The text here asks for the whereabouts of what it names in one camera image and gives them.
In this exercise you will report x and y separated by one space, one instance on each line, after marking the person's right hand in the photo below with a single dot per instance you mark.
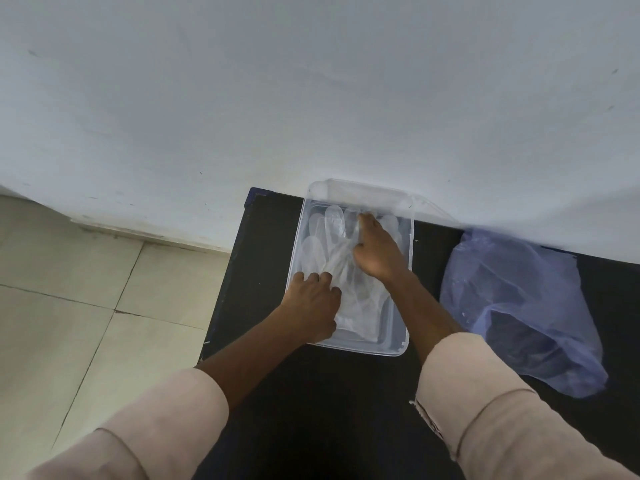
381 254

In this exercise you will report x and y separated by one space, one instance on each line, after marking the clear disposable glove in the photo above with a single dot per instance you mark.
345 264

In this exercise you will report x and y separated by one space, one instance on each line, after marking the pile of clear plastic gloves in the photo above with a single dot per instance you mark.
367 307

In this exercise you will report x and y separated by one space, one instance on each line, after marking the person's left fingers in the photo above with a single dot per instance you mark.
314 281

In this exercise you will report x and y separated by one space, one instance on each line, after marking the person's right fingers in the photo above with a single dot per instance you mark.
367 227

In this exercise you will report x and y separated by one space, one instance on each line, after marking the person's right forearm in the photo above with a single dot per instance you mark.
425 314

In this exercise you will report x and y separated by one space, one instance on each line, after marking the beige right sleeve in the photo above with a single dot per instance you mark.
505 414

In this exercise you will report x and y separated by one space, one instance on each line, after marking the clear plastic container lid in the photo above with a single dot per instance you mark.
370 194

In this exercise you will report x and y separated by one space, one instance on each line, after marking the beige left sleeve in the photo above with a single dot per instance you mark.
150 429

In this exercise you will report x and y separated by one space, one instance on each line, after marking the clear plastic container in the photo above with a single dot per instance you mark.
395 324

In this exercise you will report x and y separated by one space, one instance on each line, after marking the beige sleeve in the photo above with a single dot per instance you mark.
150 429
505 414

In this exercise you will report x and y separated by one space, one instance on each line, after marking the person's left hand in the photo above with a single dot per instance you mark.
310 309

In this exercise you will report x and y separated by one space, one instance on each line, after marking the person's left forearm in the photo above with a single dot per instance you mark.
250 354

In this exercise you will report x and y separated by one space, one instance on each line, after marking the blue plastic bag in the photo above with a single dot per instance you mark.
520 304

